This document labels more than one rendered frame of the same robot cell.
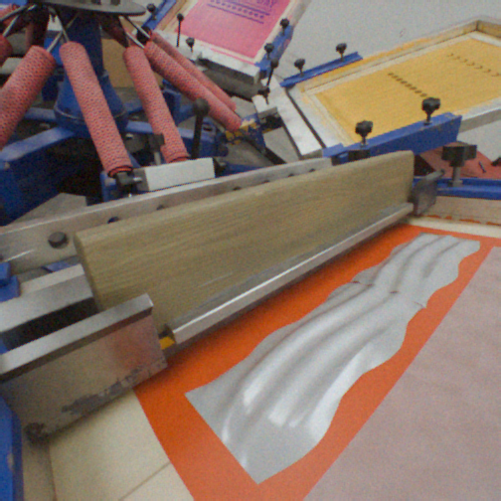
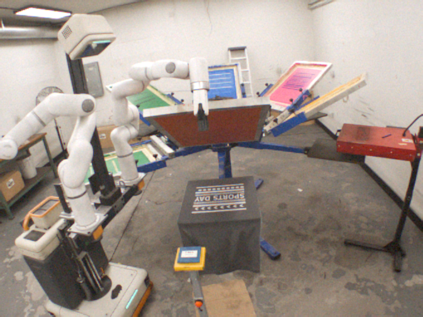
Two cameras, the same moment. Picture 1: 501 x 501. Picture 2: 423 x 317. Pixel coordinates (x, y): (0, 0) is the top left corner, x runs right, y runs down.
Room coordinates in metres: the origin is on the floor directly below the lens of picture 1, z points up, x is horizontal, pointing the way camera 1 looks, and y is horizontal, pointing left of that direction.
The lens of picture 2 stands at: (-0.73, -1.50, 1.80)
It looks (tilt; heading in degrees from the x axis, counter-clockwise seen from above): 23 degrees down; 58
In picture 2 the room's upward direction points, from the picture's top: 7 degrees counter-clockwise
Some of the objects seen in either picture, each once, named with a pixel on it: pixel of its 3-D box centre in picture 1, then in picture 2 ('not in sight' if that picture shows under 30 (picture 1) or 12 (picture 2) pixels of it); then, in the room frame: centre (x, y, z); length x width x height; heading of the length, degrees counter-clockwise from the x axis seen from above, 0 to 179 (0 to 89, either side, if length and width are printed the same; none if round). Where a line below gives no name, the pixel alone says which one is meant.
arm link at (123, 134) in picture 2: not in sight; (123, 140); (-0.39, -0.05, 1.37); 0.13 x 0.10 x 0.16; 26
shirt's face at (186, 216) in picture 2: not in sight; (219, 197); (0.02, -0.32, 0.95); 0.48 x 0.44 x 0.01; 53
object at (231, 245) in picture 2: not in sight; (221, 250); (-0.12, -0.51, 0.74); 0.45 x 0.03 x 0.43; 143
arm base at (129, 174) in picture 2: not in sight; (126, 166); (-0.41, -0.04, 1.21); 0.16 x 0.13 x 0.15; 131
